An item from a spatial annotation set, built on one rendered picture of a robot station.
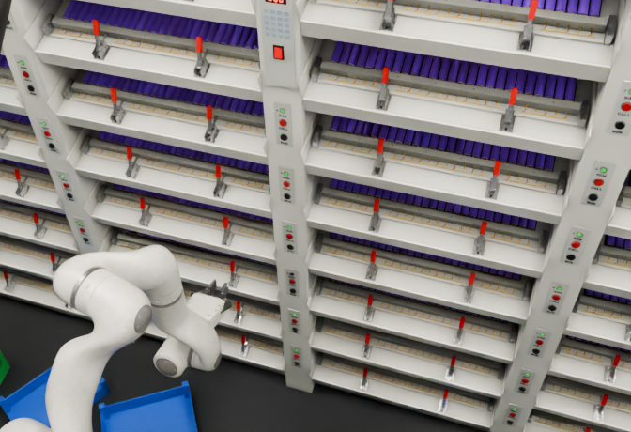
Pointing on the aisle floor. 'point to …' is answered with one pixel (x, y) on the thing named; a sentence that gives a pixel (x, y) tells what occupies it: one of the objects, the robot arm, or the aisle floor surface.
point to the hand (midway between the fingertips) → (218, 288)
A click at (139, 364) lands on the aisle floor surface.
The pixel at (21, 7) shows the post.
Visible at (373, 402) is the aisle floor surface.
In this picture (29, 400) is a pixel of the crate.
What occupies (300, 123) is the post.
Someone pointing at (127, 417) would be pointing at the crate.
